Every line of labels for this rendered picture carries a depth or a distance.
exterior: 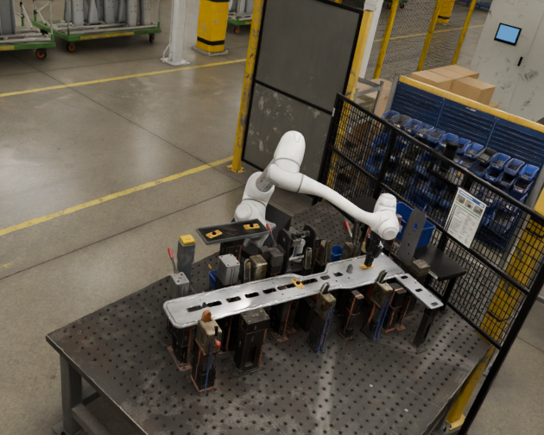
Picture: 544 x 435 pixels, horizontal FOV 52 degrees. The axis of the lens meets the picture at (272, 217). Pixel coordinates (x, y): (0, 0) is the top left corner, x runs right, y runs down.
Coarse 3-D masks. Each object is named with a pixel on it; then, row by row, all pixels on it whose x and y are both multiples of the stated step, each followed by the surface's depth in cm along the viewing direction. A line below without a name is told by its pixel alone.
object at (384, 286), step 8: (376, 288) 292; (384, 288) 287; (392, 288) 288; (376, 296) 293; (384, 296) 288; (376, 304) 293; (384, 304) 291; (368, 312) 301; (376, 312) 296; (368, 320) 302; (376, 320) 298; (360, 328) 308; (368, 328) 303; (376, 328) 299; (368, 336) 303; (376, 336) 303
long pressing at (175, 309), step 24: (336, 264) 307; (360, 264) 311; (384, 264) 315; (240, 288) 275; (264, 288) 278; (288, 288) 281; (312, 288) 284; (336, 288) 289; (168, 312) 252; (192, 312) 254; (216, 312) 257; (240, 312) 261
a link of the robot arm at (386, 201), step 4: (380, 196) 287; (384, 196) 284; (388, 196) 284; (392, 196) 285; (380, 200) 285; (384, 200) 283; (388, 200) 283; (392, 200) 283; (376, 204) 288; (380, 204) 285; (384, 204) 283; (388, 204) 283; (392, 204) 283; (376, 208) 286; (380, 208) 284; (384, 208) 282; (388, 208) 282; (392, 208) 283
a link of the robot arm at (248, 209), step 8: (248, 200) 336; (240, 208) 330; (248, 208) 328; (256, 208) 333; (264, 208) 339; (240, 216) 328; (248, 216) 327; (256, 216) 330; (264, 216) 340; (264, 224) 341
